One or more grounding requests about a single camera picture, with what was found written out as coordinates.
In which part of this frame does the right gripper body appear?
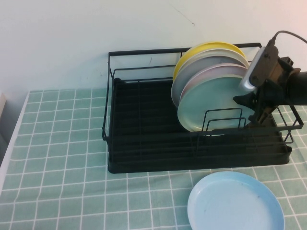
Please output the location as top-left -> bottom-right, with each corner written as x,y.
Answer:
254,57 -> 302,108

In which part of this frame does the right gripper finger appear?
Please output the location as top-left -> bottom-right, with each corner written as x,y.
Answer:
232,92 -> 259,108
248,105 -> 274,126

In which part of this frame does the teal green plate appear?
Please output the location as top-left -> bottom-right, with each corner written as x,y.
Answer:
177,74 -> 255,137

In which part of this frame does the pink plate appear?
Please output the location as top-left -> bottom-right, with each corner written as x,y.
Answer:
179,63 -> 248,101

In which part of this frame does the white plate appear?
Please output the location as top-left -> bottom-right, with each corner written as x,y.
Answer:
178,48 -> 250,72

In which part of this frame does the grey plate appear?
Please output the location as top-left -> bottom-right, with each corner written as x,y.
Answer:
171,55 -> 248,108

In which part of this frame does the yellow plate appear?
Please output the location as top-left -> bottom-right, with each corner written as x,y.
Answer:
172,42 -> 247,82

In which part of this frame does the light blue plate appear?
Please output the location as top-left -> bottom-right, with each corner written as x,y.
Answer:
187,171 -> 285,230

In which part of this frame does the green checkered tablecloth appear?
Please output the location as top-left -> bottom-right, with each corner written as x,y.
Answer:
0,87 -> 307,230

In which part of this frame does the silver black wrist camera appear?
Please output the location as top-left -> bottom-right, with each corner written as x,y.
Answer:
238,45 -> 280,92

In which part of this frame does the grey camera cable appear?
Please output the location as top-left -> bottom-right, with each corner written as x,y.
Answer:
267,30 -> 307,48

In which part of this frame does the black wire dish rack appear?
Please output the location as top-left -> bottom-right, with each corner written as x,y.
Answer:
102,42 -> 302,147

